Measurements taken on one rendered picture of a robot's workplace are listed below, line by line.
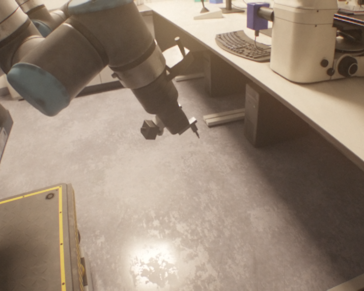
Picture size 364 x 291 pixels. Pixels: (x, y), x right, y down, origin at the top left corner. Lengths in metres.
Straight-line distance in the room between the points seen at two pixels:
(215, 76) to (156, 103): 1.98
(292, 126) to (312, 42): 1.13
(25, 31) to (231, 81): 2.20
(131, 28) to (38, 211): 0.93
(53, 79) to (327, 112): 0.63
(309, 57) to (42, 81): 0.73
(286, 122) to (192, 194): 0.79
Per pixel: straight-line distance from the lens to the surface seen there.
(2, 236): 1.21
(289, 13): 0.90
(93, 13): 0.42
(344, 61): 0.96
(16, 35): 0.51
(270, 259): 1.31
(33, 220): 1.20
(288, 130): 1.95
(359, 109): 0.83
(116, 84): 3.03
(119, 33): 0.42
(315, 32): 0.88
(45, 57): 0.40
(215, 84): 2.51
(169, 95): 0.52
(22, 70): 0.40
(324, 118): 0.74
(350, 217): 1.59
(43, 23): 0.79
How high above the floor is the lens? 1.09
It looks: 35 degrees down
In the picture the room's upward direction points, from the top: 5 degrees counter-clockwise
